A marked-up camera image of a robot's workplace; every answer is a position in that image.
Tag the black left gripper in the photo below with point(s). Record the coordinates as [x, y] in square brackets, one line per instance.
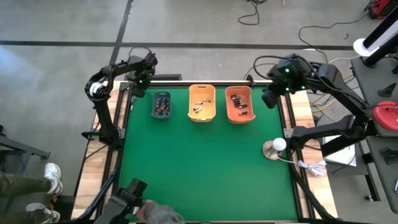
[141, 79]

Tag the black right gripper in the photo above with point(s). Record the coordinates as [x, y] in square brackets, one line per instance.
[284, 84]

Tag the black copper-top AA battery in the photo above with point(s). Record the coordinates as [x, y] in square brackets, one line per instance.
[235, 97]
[243, 106]
[238, 102]
[243, 113]

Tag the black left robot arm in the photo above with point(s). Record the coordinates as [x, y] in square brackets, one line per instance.
[102, 118]

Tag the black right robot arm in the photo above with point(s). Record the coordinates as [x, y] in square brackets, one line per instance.
[342, 93]

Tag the black floor grate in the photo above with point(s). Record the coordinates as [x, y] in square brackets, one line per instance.
[168, 77]

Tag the dark teal plastic bin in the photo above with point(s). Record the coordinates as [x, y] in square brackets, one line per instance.
[161, 117]

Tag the orange plastic bin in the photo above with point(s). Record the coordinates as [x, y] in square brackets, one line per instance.
[231, 115]

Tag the yellow plastic bin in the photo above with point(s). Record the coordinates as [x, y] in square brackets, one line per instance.
[202, 93]

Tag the white bulb brass lamp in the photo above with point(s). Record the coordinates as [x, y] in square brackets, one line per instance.
[275, 149]

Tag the black support beam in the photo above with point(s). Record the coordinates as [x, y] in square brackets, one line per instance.
[342, 146]

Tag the white box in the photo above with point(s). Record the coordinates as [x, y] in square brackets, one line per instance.
[339, 149]

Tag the grey side table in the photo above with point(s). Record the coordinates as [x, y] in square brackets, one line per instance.
[370, 84]

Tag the black plastic part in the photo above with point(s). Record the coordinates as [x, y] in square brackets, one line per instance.
[388, 155]
[387, 90]

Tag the red desk lamp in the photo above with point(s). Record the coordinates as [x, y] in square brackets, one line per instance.
[385, 115]

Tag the white black tower fan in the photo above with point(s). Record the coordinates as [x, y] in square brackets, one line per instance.
[377, 31]

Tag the red black power station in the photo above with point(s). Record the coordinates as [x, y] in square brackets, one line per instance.
[381, 7]

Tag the person's shoe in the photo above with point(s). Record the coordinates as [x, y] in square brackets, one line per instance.
[43, 213]
[54, 179]

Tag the person's hand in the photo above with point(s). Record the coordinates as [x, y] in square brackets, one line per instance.
[141, 213]

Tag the dark metal stand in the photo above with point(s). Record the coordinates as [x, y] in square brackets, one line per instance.
[18, 149]

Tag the person's leg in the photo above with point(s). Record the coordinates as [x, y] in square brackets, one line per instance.
[15, 217]
[21, 186]

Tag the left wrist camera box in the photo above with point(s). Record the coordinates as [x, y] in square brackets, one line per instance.
[139, 91]

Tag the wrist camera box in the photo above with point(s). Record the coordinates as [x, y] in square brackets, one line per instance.
[139, 91]
[270, 99]

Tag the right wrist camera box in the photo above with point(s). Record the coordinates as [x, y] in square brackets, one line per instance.
[270, 99]

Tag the black vertical post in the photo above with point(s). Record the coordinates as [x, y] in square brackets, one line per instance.
[379, 53]

